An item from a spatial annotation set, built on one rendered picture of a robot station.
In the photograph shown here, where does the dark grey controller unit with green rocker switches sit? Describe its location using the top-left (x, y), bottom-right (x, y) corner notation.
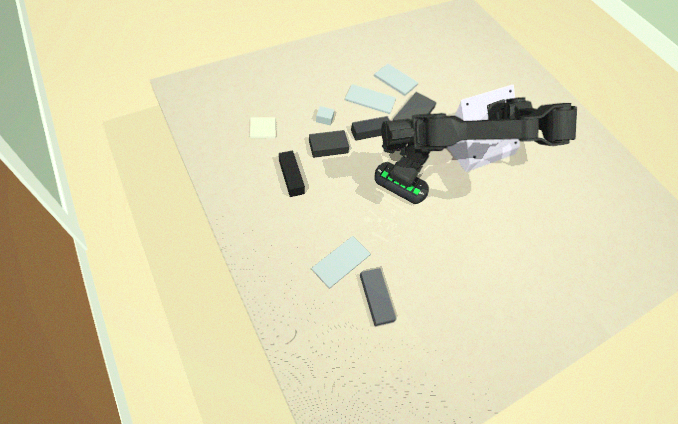
top-left (374, 162), bottom-right (429, 204)

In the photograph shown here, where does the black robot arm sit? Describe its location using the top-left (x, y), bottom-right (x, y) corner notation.
top-left (381, 97), bottom-right (577, 156)

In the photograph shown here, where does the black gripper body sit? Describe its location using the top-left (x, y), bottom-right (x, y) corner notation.
top-left (389, 142), bottom-right (431, 187)

